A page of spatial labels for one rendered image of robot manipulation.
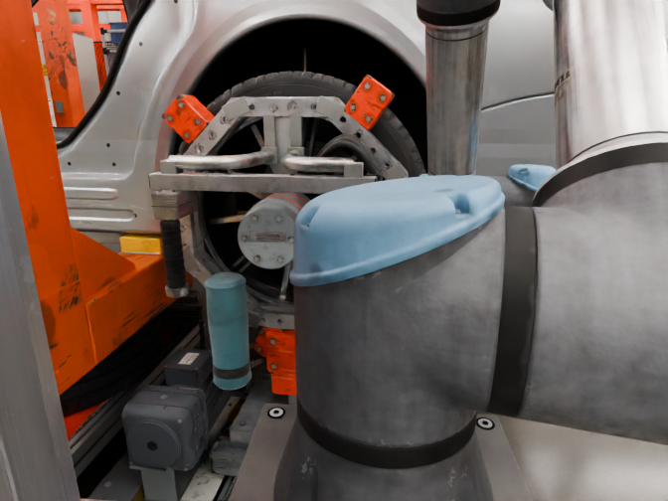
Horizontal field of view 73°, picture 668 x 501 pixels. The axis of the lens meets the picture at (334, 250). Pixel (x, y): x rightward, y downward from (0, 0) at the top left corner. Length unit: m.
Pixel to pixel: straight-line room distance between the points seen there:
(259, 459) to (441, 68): 0.48
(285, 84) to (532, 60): 0.58
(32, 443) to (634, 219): 0.26
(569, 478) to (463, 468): 1.44
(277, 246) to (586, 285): 0.73
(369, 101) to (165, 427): 0.88
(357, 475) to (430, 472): 0.04
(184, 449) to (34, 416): 1.07
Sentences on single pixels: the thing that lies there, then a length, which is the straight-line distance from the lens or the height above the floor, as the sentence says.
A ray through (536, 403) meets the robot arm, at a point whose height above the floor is 0.96.
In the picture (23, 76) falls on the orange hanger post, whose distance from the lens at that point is 1.04.
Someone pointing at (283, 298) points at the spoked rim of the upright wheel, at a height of 0.62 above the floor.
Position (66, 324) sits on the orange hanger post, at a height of 0.66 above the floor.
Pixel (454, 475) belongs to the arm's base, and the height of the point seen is 0.89.
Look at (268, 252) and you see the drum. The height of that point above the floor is 0.82.
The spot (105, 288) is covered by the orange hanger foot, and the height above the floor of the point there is 0.68.
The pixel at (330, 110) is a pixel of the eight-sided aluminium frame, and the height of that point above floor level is 1.09.
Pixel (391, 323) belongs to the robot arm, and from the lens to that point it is 0.22.
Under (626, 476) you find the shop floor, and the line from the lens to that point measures 1.82.
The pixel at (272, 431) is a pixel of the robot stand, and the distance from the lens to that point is 0.43.
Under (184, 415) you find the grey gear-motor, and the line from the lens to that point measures 1.20.
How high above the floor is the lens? 1.09
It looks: 17 degrees down
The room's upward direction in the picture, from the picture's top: straight up
